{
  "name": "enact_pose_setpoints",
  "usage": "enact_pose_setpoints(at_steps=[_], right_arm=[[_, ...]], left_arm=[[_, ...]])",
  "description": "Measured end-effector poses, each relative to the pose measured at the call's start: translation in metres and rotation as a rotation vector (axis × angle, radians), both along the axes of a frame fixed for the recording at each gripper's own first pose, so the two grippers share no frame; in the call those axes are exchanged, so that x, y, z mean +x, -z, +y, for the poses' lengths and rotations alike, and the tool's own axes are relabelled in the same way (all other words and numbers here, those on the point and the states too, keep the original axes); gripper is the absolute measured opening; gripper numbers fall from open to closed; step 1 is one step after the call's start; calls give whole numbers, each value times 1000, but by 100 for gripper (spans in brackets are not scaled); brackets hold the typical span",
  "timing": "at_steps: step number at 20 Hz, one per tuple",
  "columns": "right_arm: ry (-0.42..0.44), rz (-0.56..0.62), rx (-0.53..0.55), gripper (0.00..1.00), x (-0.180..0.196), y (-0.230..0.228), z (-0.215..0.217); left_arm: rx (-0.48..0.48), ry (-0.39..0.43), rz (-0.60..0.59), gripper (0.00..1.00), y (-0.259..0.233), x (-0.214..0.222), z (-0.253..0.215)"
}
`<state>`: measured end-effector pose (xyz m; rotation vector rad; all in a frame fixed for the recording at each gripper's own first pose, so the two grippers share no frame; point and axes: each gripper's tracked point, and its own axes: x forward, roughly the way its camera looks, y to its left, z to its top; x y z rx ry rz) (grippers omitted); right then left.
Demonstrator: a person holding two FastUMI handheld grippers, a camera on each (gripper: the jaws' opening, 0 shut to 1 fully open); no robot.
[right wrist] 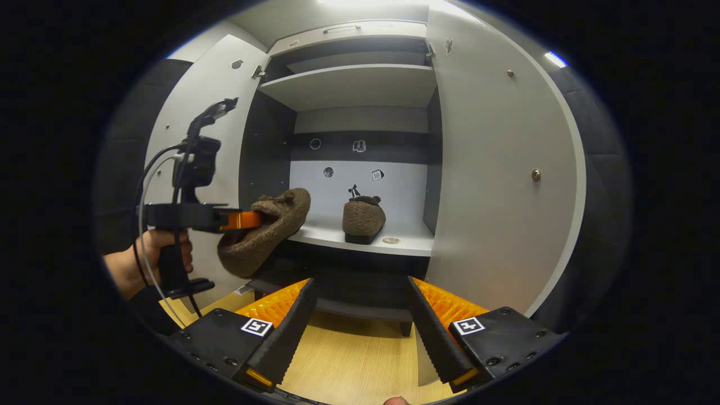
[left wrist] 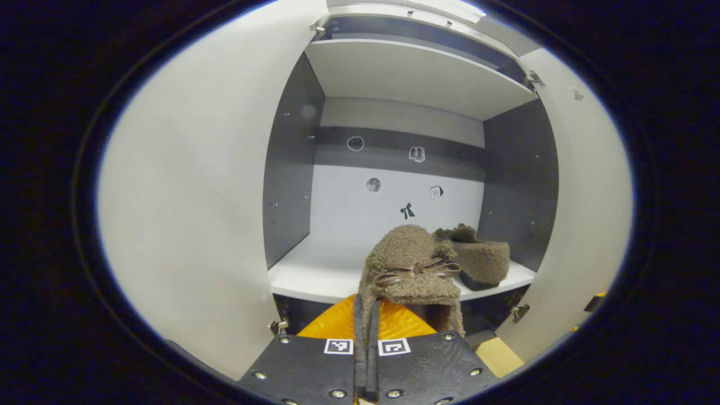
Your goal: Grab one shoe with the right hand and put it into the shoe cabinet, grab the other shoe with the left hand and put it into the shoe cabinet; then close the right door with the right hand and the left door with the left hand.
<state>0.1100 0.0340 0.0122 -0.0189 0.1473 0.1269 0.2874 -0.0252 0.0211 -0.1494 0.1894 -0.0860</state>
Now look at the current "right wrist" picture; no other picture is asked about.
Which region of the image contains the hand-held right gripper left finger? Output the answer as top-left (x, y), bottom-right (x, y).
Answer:
top-left (166, 277), bottom-right (317, 393)

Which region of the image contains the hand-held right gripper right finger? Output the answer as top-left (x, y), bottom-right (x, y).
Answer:
top-left (407, 276), bottom-right (566, 393)

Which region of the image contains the brown fuzzy shoe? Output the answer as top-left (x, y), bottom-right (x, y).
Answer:
top-left (217, 187), bottom-right (312, 279)
top-left (341, 195), bottom-right (387, 245)

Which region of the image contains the white shoe cabinet door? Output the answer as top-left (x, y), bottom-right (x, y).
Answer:
top-left (419, 6), bottom-right (587, 318)
top-left (143, 34), bottom-right (271, 310)

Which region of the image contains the white and grey shoe cabinet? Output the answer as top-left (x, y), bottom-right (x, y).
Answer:
top-left (239, 21), bottom-right (445, 338)

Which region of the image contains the white cabinet drawer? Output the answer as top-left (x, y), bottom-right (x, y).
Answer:
top-left (269, 21), bottom-right (428, 57)

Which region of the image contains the long ceiling light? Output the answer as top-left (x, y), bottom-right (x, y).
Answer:
top-left (316, 0), bottom-right (445, 7)

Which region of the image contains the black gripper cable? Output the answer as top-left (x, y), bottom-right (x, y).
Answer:
top-left (132, 143), bottom-right (203, 318)

